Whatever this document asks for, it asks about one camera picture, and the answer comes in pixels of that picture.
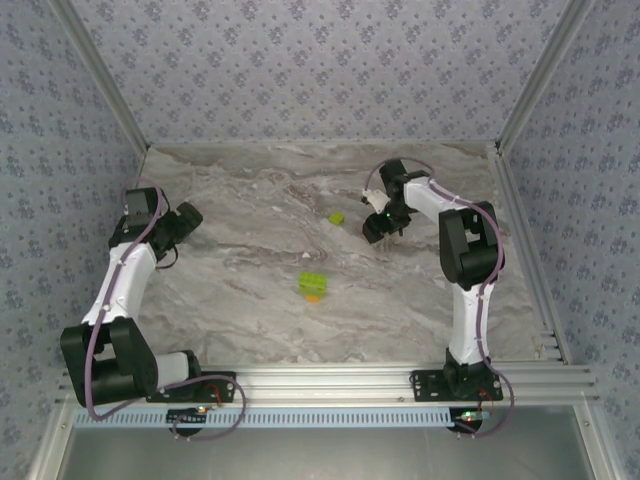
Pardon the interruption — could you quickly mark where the black left controller board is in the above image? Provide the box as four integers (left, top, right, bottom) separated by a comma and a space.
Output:
166, 407, 209, 436

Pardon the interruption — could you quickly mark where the black controller board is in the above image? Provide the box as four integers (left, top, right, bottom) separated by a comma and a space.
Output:
166, 407, 209, 436
449, 407, 494, 435

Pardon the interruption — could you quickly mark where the black right controller board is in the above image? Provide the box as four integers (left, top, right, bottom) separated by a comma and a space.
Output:
449, 407, 494, 435

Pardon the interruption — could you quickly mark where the grey sheet metal panel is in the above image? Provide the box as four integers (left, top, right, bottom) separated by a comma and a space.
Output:
49, 405, 601, 480

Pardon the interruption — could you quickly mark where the wide aluminium side rail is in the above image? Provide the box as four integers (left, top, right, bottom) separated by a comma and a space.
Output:
492, 142, 574, 366

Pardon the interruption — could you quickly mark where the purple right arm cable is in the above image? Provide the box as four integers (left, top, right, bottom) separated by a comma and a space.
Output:
364, 157, 515, 439

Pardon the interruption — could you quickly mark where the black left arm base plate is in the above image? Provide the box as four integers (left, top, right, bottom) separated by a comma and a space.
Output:
145, 370, 238, 404

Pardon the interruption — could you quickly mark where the aluminium corner post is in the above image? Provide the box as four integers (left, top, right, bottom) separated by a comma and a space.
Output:
52, 0, 152, 150
496, 0, 600, 151

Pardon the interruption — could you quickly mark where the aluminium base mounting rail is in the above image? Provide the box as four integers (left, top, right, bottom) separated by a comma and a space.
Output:
53, 363, 601, 407

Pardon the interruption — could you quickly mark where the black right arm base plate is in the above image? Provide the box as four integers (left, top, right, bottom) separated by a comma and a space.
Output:
410, 368, 503, 404

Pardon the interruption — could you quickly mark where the slotted white cable duct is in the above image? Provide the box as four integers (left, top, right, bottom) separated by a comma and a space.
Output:
74, 406, 456, 430

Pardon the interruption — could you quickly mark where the aluminium lower frame rail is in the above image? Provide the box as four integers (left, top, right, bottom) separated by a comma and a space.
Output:
574, 403, 619, 480
27, 402, 76, 480

